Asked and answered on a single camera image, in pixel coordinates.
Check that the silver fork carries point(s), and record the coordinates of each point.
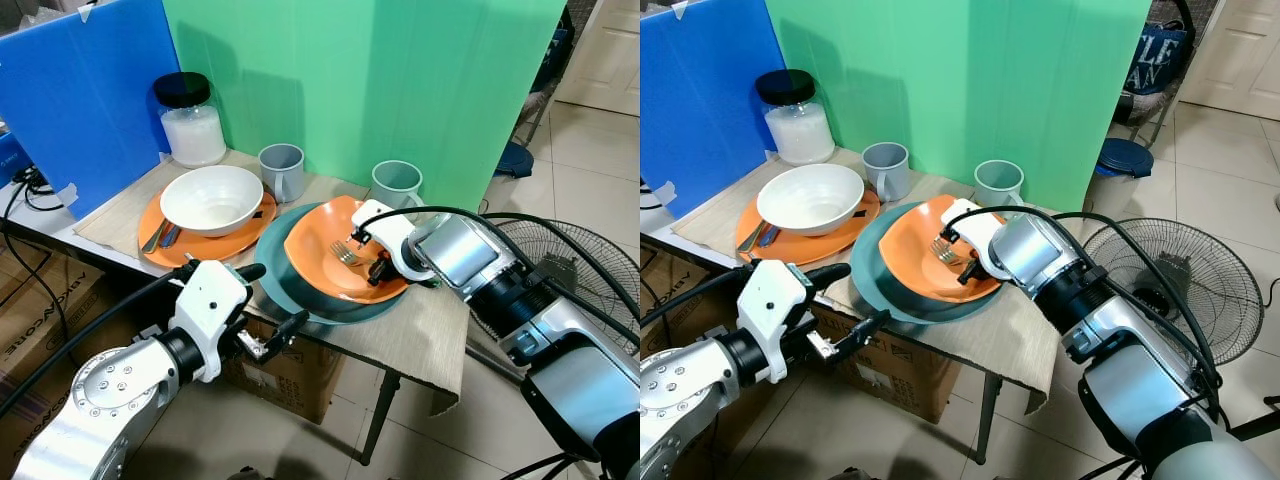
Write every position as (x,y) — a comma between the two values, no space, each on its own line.
(344,253)
(943,251)

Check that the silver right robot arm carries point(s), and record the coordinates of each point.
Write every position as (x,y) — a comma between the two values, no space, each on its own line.
(1140,345)
(560,340)

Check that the large teal plate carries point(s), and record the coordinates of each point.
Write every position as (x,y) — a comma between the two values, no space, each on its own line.
(272,272)
(866,272)

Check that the orange plate under bowl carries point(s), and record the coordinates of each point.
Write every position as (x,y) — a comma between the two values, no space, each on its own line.
(200,250)
(800,250)

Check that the bare orange plate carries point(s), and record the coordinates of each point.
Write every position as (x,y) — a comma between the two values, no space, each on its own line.
(912,250)
(315,250)

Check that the brown cardboard box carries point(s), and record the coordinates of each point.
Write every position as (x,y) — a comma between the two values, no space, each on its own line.
(890,385)
(290,385)

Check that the grey-green mug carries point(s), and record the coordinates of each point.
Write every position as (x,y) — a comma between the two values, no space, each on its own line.
(998,185)
(397,185)

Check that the beige table mat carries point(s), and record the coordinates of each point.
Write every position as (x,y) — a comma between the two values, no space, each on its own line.
(1000,340)
(420,340)

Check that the white bowl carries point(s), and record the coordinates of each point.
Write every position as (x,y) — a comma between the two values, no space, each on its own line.
(810,200)
(210,200)

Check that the blue-grey mug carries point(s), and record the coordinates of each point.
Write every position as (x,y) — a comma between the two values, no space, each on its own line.
(285,172)
(888,172)

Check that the black metal table leg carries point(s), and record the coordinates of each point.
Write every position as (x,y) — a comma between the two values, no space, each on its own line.
(988,415)
(380,415)

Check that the glass jar with black lid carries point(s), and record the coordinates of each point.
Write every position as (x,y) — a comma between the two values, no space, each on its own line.
(195,135)
(800,135)

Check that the green backdrop board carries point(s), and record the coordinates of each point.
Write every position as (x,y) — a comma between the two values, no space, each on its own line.
(960,90)
(380,90)

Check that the printed cardboard box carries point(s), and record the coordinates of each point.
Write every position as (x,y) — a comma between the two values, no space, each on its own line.
(45,320)
(665,290)

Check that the black standing fan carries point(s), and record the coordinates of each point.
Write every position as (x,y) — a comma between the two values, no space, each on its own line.
(585,262)
(1190,275)

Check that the blue backdrop board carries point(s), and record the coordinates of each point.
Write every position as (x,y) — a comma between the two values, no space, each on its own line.
(80,100)
(700,100)

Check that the chair with blue bag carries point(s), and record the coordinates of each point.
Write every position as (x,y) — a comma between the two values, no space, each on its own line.
(1158,60)
(548,70)

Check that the cream panel door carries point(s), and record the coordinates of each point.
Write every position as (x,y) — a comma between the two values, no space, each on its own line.
(605,55)
(1235,50)

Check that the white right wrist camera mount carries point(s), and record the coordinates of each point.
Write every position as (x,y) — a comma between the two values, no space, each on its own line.
(985,230)
(392,232)

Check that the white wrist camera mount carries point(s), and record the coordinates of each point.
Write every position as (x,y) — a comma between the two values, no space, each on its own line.
(985,230)
(392,232)
(775,295)
(210,295)

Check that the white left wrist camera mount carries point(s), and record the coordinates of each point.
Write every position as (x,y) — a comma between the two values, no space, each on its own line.
(775,295)
(210,295)

